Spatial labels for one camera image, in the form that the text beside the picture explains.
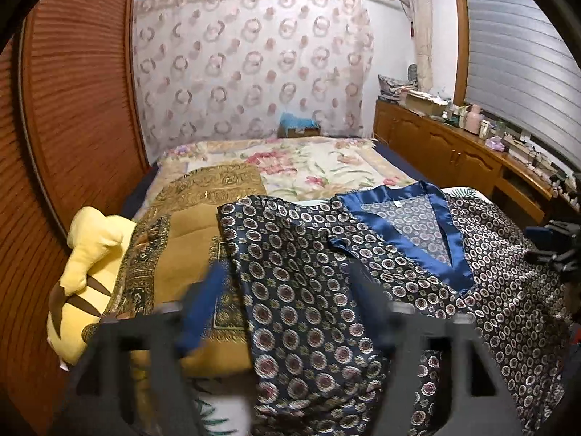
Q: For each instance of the floral beige quilt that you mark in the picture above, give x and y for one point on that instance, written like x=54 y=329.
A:
x=290 y=163

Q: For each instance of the tied beige window curtain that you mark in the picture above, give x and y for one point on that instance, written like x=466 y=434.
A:
x=421 y=12

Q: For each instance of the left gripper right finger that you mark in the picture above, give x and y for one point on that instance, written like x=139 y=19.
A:
x=479 y=403

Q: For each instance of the purple tissue pouch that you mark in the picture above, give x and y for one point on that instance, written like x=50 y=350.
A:
x=495 y=143

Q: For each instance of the cardboard box with blue cloth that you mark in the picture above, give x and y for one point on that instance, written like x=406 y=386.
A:
x=291 y=126

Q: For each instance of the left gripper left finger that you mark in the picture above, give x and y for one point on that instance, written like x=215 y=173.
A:
x=100 y=399

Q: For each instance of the pink thermos jug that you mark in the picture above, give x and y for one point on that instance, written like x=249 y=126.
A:
x=473 y=119

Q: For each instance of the navy circle-patterned satin top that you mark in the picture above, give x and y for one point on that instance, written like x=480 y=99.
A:
x=517 y=310

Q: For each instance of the open cardboard box on cabinet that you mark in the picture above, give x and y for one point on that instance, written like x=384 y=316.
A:
x=424 y=103

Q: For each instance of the gold patterned folded blanket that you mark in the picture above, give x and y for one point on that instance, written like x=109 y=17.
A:
x=172 y=247

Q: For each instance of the long wooden sideboard cabinet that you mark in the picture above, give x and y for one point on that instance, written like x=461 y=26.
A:
x=452 y=157

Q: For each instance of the yellow plush toy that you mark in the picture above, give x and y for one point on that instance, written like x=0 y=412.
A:
x=76 y=303

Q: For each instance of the brown louvered wardrobe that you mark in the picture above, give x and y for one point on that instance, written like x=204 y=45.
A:
x=69 y=138

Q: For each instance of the pink circle-patterned curtain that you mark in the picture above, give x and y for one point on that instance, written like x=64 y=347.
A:
x=208 y=70

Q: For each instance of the grey window roller blind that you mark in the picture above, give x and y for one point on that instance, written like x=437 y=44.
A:
x=521 y=70

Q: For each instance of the palm leaf print sheet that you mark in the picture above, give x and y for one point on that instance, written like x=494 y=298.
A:
x=218 y=408

